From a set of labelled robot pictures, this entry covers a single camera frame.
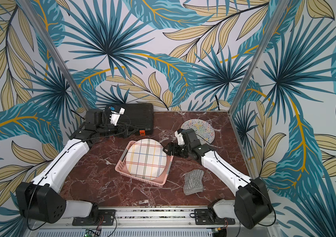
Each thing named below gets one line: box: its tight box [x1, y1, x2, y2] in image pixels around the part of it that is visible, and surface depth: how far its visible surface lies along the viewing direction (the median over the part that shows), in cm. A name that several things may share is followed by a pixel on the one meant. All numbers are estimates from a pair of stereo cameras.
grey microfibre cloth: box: [183, 169, 205, 196], surface depth 83 cm
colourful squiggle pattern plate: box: [180, 118, 216, 145], surface depth 112 cm
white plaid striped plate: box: [126, 138, 168, 182], surface depth 90 cm
